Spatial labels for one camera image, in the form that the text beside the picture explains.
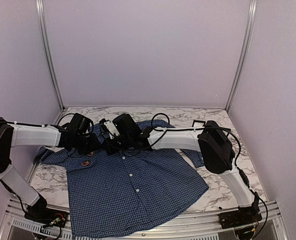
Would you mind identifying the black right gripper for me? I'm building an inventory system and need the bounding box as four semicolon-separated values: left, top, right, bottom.
100;134;132;156

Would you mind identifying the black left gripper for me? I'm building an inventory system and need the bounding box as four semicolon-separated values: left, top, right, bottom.
74;132;101;155

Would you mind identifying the blue checked button shirt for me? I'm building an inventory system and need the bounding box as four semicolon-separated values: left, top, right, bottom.
34;119;210;238

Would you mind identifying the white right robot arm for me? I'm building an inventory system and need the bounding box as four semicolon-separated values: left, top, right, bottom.
100;113;259;224

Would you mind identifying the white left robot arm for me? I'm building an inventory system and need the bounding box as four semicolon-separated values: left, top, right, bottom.
0;113;101;223

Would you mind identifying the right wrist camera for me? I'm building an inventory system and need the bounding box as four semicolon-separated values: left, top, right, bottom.
99;118;120;139

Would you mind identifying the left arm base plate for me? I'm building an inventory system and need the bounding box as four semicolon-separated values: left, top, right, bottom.
24;208;69;228

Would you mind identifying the aluminium front rail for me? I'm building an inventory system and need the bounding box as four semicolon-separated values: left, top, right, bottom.
0;196;290;240

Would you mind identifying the left aluminium frame post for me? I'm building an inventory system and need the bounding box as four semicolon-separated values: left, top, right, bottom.
35;0;65;111

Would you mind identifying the aluminium frame post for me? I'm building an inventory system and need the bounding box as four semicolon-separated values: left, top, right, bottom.
35;0;65;111
225;0;258;113

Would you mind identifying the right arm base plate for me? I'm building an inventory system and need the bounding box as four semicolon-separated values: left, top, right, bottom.
218;198;263;229

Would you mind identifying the right aluminium frame post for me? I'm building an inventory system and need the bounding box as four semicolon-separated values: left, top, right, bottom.
225;0;258;113

